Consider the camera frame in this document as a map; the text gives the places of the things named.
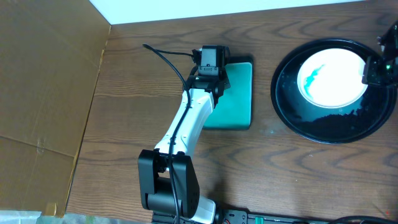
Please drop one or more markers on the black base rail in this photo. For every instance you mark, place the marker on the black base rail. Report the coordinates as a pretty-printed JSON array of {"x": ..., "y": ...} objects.
[{"x": 244, "y": 216}]

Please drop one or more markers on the brown cardboard panel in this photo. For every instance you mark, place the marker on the brown cardboard panel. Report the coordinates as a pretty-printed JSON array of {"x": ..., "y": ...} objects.
[{"x": 51, "y": 53}]

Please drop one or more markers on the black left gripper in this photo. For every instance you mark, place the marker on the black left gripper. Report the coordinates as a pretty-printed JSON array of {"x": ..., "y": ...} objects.
[{"x": 226, "y": 83}]

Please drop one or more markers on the white plate with stain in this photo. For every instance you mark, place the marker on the white plate with stain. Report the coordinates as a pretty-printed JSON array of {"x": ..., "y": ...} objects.
[{"x": 332, "y": 78}]

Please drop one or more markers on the round black serving tray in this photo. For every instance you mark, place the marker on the round black serving tray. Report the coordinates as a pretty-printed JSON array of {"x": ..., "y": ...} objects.
[{"x": 330, "y": 126}]

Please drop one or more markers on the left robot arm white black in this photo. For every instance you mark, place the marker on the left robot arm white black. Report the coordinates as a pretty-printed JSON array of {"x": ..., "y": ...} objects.
[{"x": 167, "y": 178}]

